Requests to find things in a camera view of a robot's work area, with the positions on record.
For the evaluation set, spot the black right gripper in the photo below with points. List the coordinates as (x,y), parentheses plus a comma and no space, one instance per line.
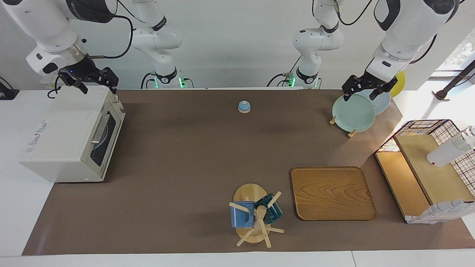
(87,72)

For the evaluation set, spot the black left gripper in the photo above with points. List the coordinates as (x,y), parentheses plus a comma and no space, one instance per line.
(365,81)

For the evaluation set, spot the light blue round plate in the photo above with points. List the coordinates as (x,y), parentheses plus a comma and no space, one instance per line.
(105,131)

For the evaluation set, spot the beige toaster oven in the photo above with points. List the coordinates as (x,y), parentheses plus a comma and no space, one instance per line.
(63,137)

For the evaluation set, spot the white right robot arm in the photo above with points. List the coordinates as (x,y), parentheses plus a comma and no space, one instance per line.
(48,29)

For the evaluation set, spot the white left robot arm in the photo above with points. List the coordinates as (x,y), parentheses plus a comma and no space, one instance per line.
(408,29)

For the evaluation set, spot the pale green plate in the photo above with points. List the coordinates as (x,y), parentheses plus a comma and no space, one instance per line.
(352,115)

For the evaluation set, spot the pale blue racked plate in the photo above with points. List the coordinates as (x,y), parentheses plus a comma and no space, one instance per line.
(384,104)

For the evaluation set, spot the wooden plate rack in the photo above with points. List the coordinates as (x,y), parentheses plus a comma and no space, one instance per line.
(351,133)

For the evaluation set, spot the yellow plate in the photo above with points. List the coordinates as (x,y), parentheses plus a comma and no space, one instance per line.
(400,83)

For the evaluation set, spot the white power strip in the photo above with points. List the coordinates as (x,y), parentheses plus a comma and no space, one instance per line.
(44,79)

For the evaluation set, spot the dark metal pole stand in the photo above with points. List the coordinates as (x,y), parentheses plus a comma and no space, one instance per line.
(456,79)

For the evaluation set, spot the white bottle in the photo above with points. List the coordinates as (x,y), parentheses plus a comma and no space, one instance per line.
(445,154)

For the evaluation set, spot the wooden serving tray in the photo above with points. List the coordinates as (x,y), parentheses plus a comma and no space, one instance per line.
(334,194)

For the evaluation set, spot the small blue call bell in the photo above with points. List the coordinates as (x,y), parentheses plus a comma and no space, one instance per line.
(244,107)

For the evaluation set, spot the brown table mat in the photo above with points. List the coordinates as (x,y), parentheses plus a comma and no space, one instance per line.
(204,155)

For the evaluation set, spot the dark green mug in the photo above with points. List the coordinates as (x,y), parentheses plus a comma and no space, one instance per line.
(272,211)

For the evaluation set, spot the wooden mug tree stand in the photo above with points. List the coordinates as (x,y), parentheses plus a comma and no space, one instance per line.
(250,193)

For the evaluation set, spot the blue mug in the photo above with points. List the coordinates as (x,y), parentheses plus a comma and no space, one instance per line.
(241,217)

